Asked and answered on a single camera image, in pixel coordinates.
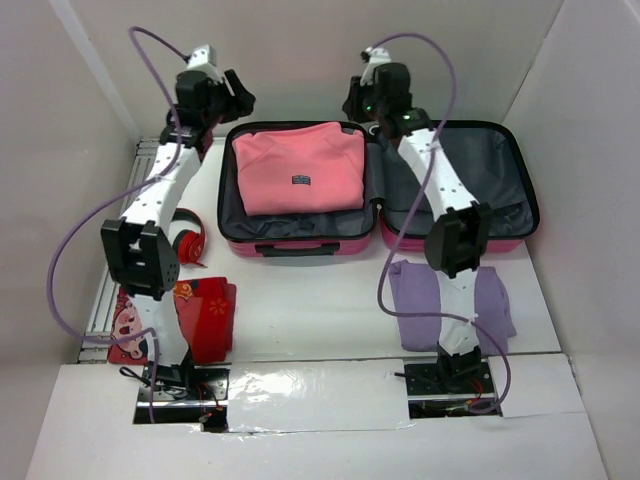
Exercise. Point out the purple shirt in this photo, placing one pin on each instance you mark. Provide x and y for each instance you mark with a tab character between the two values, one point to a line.
415	288

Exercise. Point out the pink sweatshirt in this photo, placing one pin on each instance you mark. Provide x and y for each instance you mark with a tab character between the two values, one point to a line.
310	170

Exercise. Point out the pink hard-shell suitcase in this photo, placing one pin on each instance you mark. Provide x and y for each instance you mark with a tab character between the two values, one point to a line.
485	156

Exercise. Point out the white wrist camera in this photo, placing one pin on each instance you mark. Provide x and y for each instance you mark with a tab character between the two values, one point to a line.
203	58
373	57

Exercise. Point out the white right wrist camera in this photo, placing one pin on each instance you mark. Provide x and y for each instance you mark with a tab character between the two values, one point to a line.
373	57

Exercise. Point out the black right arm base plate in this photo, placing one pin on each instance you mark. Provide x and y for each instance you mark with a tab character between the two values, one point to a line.
430	395

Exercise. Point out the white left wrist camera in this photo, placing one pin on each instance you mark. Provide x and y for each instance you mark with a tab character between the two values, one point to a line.
203	58

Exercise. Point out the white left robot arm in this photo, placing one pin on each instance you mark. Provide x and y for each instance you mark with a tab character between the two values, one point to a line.
139	255

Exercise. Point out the red black headphones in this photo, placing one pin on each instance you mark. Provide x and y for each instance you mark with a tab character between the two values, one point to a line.
189	245

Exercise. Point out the red patterned cloth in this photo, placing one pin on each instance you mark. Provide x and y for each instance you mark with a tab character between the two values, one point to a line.
205	310

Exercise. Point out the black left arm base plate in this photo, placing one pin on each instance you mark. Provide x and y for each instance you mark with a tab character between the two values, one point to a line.
203	400

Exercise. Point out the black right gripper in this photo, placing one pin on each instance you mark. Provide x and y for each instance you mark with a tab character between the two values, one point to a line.
350	105

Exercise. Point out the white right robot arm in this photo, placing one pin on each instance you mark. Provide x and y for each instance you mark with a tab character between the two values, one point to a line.
459	236

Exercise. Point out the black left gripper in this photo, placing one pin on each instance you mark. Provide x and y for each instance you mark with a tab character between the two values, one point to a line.
236	110

